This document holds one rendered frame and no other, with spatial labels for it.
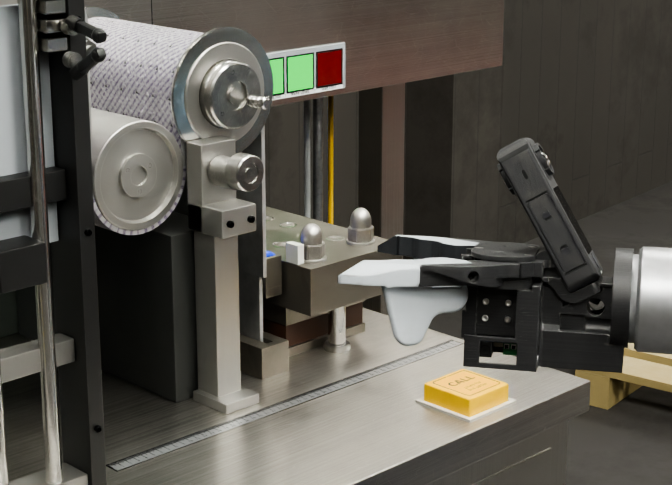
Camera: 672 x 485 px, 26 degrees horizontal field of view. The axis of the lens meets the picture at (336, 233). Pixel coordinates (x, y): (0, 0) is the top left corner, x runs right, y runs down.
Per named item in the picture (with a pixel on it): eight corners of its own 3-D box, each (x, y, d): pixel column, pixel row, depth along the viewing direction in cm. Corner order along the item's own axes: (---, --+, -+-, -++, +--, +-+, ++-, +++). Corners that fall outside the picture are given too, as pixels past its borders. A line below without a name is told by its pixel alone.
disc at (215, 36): (174, 168, 160) (170, 33, 156) (171, 168, 160) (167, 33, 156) (274, 148, 170) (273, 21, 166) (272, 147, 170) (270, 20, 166)
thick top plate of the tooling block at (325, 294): (310, 317, 175) (310, 268, 173) (112, 249, 202) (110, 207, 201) (402, 288, 185) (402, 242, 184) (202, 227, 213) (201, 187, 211)
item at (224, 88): (220, 54, 158) (268, 71, 164) (208, 52, 160) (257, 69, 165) (203, 121, 159) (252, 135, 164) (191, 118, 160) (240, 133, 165)
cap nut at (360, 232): (360, 247, 182) (360, 213, 181) (340, 242, 184) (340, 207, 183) (381, 242, 184) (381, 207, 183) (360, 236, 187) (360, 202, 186)
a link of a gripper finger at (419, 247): (375, 306, 115) (460, 326, 109) (377, 232, 114) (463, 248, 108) (403, 302, 117) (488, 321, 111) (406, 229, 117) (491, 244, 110)
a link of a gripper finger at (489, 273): (429, 291, 98) (541, 285, 102) (430, 268, 98) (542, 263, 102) (398, 279, 103) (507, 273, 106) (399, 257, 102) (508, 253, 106)
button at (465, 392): (469, 419, 163) (469, 399, 162) (422, 402, 167) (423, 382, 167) (509, 402, 167) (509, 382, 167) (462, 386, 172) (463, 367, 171)
